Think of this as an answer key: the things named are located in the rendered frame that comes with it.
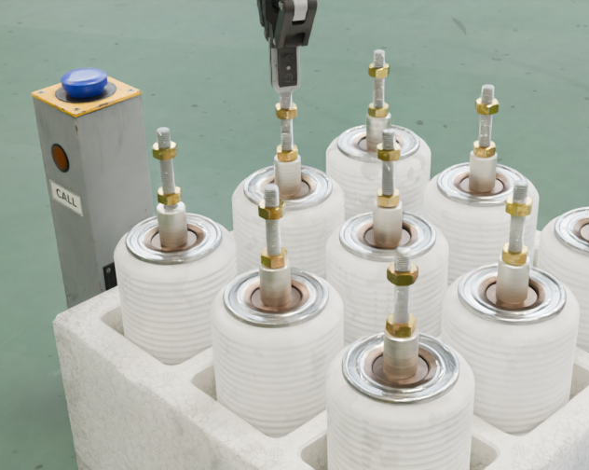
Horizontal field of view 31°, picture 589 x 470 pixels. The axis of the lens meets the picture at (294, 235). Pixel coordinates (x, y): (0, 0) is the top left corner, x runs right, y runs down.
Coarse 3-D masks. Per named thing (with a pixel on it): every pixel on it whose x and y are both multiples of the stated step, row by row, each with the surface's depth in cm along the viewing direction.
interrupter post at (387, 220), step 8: (376, 200) 82; (400, 200) 82; (376, 208) 81; (384, 208) 81; (392, 208) 81; (400, 208) 81; (376, 216) 82; (384, 216) 81; (392, 216) 81; (400, 216) 81; (376, 224) 82; (384, 224) 81; (392, 224) 81; (400, 224) 82; (376, 232) 82; (384, 232) 82; (392, 232) 82; (400, 232) 82; (376, 240) 83; (384, 240) 82; (392, 240) 82; (400, 240) 83
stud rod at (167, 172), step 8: (160, 128) 79; (160, 136) 79; (168, 136) 79; (160, 144) 79; (168, 144) 79; (160, 160) 80; (168, 160) 80; (160, 168) 80; (168, 168) 80; (168, 176) 80; (168, 184) 81; (168, 192) 81; (168, 208) 82
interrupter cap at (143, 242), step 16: (144, 224) 85; (192, 224) 85; (208, 224) 85; (128, 240) 83; (144, 240) 83; (192, 240) 84; (208, 240) 83; (144, 256) 81; (160, 256) 81; (176, 256) 81; (192, 256) 81
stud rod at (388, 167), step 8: (384, 136) 78; (392, 136) 78; (384, 144) 79; (392, 144) 79; (384, 168) 80; (392, 168) 80; (384, 176) 80; (392, 176) 80; (384, 184) 80; (392, 184) 80; (384, 192) 81; (392, 192) 81
